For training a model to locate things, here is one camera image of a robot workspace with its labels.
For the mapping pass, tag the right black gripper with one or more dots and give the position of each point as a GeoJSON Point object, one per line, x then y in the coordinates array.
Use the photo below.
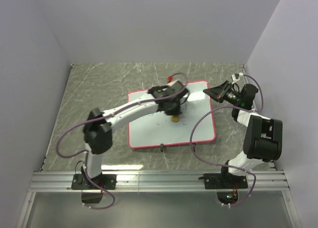
{"type": "Point", "coordinates": [216, 93]}

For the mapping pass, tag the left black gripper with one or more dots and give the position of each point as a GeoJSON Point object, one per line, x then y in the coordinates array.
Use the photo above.
{"type": "Point", "coordinates": [178, 112]}

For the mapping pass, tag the yellow bone-shaped eraser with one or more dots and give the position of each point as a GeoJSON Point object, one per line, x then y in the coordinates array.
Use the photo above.
{"type": "Point", "coordinates": [175, 118]}

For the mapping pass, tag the pink framed whiteboard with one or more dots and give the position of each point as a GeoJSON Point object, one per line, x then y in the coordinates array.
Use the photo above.
{"type": "Point", "coordinates": [158, 129]}

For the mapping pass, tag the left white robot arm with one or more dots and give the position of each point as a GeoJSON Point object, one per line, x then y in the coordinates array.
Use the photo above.
{"type": "Point", "coordinates": [100, 127]}

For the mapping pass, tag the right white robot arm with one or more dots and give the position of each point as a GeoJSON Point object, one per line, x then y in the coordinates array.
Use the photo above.
{"type": "Point", "coordinates": [262, 142]}

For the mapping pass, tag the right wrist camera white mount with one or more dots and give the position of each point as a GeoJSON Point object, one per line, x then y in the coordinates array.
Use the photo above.
{"type": "Point", "coordinates": [236, 77]}

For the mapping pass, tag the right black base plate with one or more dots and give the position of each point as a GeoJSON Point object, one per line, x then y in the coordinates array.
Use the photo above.
{"type": "Point", "coordinates": [216, 181]}

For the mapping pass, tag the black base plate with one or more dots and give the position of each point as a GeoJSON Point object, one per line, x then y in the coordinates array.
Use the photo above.
{"type": "Point", "coordinates": [216, 181]}
{"type": "Point", "coordinates": [106, 181]}

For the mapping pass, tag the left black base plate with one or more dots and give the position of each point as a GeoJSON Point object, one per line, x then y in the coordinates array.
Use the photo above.
{"type": "Point", "coordinates": [106, 181]}

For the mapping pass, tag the aluminium mounting rail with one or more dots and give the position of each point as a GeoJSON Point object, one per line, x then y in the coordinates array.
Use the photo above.
{"type": "Point", "coordinates": [153, 181]}

